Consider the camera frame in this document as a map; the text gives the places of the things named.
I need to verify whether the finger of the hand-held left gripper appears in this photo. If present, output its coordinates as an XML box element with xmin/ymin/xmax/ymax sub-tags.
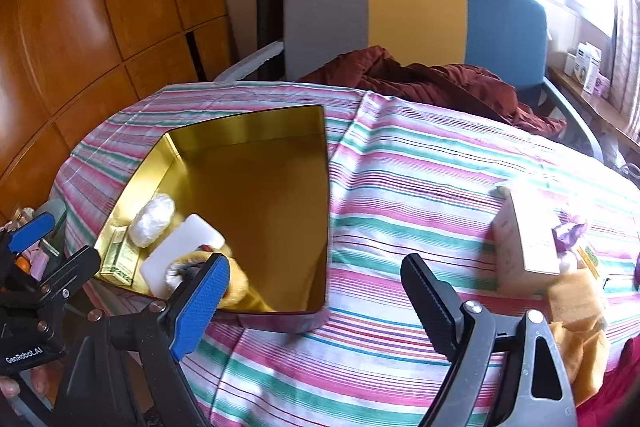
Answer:
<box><xmin>0</xmin><ymin>212</ymin><xmax>55</xmax><ymax>288</ymax></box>
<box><xmin>0</xmin><ymin>246</ymin><xmax>102</xmax><ymax>309</ymax></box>

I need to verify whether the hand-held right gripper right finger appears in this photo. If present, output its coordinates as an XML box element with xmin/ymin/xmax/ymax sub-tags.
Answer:
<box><xmin>401</xmin><ymin>253</ymin><xmax>578</xmax><ymax>427</ymax></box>

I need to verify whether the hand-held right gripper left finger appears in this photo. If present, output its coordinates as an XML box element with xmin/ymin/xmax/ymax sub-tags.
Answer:
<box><xmin>60</xmin><ymin>252</ymin><xmax>232</xmax><ymax>427</ymax></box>

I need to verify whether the yellow plush toy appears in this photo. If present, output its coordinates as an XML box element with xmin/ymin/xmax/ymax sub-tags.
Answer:
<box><xmin>162</xmin><ymin>247</ymin><xmax>276</xmax><ymax>314</ymax></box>

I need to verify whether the gold tin box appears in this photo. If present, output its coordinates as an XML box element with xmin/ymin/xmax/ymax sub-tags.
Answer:
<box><xmin>94</xmin><ymin>105</ymin><xmax>332</xmax><ymax>334</ymax></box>

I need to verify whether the beige carton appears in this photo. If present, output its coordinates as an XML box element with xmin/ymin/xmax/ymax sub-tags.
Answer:
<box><xmin>490</xmin><ymin>186</ymin><xmax>563</xmax><ymax>295</ymax></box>

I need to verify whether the yellow sponge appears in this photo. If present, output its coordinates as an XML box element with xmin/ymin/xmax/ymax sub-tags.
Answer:
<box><xmin>547</xmin><ymin>268</ymin><xmax>608</xmax><ymax>333</ymax></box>
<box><xmin>550</xmin><ymin>322</ymin><xmax>613</xmax><ymax>408</ymax></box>

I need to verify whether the purple candy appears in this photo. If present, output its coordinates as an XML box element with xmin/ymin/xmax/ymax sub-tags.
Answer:
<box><xmin>552</xmin><ymin>212</ymin><xmax>590</xmax><ymax>253</ymax></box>

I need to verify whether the yellow and green packet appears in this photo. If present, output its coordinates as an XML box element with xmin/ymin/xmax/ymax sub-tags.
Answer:
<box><xmin>575</xmin><ymin>242</ymin><xmax>603</xmax><ymax>280</ymax></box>

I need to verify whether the person's left hand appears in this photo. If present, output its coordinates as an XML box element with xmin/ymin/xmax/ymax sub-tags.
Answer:
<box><xmin>0</xmin><ymin>364</ymin><xmax>52</xmax><ymax>402</ymax></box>

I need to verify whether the green and gold packet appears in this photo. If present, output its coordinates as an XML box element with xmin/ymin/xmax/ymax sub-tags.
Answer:
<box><xmin>100</xmin><ymin>227</ymin><xmax>142</xmax><ymax>287</ymax></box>

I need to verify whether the white flat block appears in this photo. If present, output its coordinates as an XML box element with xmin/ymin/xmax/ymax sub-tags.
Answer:
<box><xmin>141</xmin><ymin>213</ymin><xmax>226</xmax><ymax>297</ymax></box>

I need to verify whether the striped cloth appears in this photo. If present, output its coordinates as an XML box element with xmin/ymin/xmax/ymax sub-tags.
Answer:
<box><xmin>50</xmin><ymin>79</ymin><xmax>640</xmax><ymax>427</ymax></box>

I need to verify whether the red cloth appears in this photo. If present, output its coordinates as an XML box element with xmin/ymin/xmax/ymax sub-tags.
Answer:
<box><xmin>575</xmin><ymin>337</ymin><xmax>640</xmax><ymax>427</ymax></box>

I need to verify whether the maroon jacket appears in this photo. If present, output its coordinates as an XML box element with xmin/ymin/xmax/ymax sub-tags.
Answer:
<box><xmin>297</xmin><ymin>46</ymin><xmax>568</xmax><ymax>138</ymax></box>

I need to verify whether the wooden wardrobe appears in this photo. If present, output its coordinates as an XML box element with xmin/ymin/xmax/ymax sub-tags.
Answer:
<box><xmin>0</xmin><ymin>0</ymin><xmax>236</xmax><ymax>228</ymax></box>

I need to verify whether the wooden desk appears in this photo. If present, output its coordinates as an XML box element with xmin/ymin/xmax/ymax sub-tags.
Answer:
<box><xmin>547</xmin><ymin>66</ymin><xmax>640</xmax><ymax>152</ymax></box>

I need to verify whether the purple box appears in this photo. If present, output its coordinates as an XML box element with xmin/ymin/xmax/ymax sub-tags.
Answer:
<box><xmin>582</xmin><ymin>74</ymin><xmax>611</xmax><ymax>96</ymax></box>

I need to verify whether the white box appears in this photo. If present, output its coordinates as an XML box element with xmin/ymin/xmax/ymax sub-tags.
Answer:
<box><xmin>564</xmin><ymin>42</ymin><xmax>603</xmax><ymax>82</ymax></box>

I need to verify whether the grey yellow blue chair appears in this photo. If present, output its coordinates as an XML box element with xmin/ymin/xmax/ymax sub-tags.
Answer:
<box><xmin>215</xmin><ymin>0</ymin><xmax>606</xmax><ymax>162</ymax></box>

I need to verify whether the pink patterned curtain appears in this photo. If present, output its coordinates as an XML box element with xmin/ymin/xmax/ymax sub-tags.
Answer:
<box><xmin>610</xmin><ymin>0</ymin><xmax>640</xmax><ymax>128</ymax></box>

